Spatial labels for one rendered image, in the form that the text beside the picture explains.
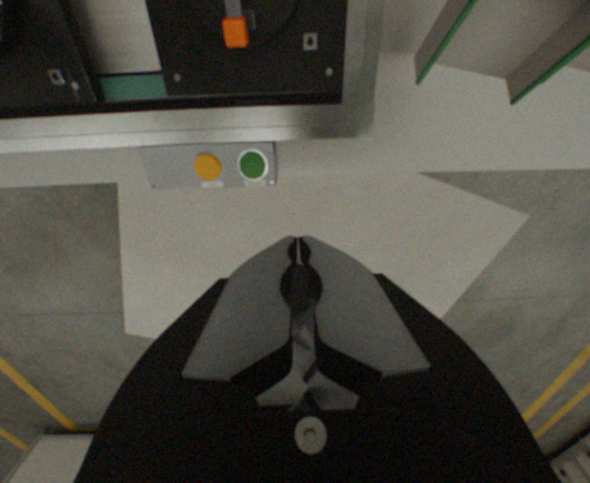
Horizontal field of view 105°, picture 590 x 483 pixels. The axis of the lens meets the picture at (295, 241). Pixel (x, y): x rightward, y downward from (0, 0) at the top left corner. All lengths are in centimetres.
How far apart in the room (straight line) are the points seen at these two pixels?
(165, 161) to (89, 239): 163
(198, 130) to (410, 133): 38
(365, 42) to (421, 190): 31
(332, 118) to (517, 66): 23
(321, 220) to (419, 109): 28
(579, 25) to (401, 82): 22
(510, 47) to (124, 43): 50
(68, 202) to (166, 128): 158
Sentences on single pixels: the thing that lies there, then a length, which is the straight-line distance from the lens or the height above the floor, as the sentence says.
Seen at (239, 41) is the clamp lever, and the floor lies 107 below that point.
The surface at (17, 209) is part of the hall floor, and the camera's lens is 223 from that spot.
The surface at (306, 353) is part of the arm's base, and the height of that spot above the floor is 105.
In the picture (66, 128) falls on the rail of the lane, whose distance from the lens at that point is 51.
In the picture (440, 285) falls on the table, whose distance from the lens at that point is 76.
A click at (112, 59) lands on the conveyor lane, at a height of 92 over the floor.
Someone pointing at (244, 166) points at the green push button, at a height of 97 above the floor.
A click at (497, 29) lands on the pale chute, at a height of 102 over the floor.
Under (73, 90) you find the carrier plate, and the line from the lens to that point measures 48.
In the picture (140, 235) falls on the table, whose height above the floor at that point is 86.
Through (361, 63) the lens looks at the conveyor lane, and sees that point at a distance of 40.
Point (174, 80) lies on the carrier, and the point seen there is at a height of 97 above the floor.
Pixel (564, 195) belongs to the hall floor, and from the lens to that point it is 222.
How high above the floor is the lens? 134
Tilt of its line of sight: 60 degrees down
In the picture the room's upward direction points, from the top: 178 degrees clockwise
